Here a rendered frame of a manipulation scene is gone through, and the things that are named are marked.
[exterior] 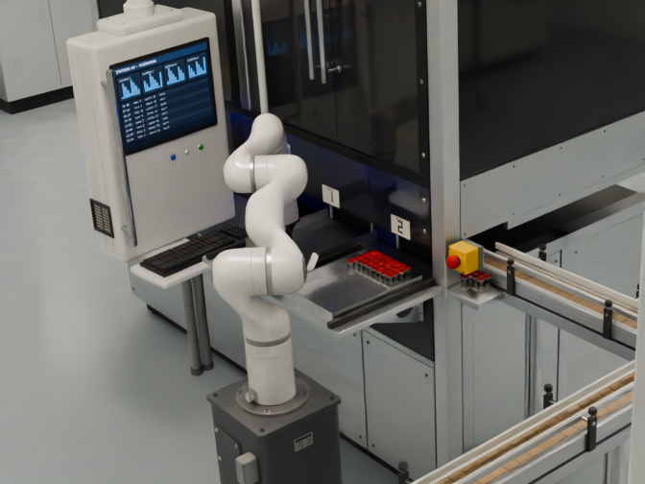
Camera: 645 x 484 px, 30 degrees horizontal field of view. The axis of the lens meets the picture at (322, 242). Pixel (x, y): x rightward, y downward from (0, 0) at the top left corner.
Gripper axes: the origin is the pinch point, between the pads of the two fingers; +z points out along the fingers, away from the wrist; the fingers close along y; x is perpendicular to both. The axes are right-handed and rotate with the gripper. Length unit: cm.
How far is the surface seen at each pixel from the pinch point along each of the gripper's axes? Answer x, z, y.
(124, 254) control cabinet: -47, 10, 33
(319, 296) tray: 29.9, 5.6, 10.0
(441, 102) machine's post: 52, -52, -21
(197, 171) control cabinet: -50, -9, 0
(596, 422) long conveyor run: 136, -2, 11
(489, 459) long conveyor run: 126, 1, 36
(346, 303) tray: 39.3, 5.6, 7.3
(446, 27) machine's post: 52, -73, -23
